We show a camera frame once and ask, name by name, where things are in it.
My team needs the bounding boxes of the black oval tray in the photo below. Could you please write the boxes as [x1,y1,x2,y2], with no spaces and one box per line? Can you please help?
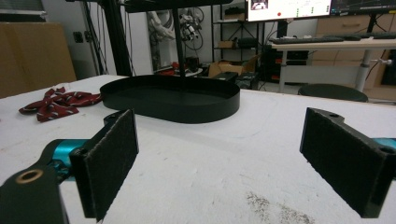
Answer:
[99,74,241,124]

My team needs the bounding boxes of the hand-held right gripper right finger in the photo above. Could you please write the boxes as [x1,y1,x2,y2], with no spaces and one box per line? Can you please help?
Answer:
[299,106,396,219]

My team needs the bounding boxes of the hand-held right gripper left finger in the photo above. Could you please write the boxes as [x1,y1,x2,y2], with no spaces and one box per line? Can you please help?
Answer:
[68,108,140,222]

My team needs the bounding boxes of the black metal shelf rack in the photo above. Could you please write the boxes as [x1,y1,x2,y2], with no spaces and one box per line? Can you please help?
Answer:
[210,0,265,63]

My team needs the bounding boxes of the red striped bow tie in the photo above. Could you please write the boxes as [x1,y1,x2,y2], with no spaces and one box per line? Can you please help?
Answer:
[18,86,104,123]

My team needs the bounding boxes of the brown cardboard box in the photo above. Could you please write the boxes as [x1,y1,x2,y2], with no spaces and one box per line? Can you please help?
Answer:
[207,54,261,78]

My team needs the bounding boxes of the light wooden desk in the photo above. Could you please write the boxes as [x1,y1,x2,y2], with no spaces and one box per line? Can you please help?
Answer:
[271,38,396,93]

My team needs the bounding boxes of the black metal stand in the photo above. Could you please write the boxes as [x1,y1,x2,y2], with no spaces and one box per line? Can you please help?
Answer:
[65,0,233,79]

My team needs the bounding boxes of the dark computer monitor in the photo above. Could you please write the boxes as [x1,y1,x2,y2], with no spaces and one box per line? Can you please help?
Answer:
[330,0,396,17]

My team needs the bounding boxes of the brown wooden board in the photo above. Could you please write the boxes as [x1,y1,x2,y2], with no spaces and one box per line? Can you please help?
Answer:
[0,21,78,100]

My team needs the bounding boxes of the black round stool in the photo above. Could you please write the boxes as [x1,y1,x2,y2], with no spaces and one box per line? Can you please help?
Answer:
[297,83,369,103]

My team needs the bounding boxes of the black keyboard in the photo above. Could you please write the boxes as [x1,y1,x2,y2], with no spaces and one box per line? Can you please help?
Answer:
[269,35,346,45]

